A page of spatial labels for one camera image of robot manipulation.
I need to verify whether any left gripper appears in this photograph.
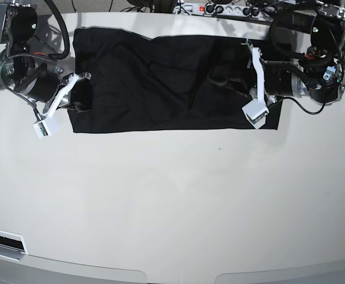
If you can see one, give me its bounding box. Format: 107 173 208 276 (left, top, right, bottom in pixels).
265 67 308 102

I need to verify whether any white slotted table fixture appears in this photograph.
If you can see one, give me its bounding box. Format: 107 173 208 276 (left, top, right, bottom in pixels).
0 230 28 262

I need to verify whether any white power strip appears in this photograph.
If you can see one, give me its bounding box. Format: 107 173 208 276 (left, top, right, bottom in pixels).
172 1 277 21

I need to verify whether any black t-shirt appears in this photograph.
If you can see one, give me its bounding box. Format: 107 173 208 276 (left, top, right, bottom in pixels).
68 27 282 134

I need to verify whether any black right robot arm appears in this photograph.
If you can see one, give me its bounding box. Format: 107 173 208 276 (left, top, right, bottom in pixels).
0 1 92 115

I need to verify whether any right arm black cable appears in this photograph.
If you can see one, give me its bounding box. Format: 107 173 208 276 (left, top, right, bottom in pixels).
33 0 71 62

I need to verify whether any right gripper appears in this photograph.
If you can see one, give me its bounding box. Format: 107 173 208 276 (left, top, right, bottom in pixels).
20 70 93 112

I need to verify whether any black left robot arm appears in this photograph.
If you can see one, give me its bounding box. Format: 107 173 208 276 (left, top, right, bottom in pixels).
243 1 345 105

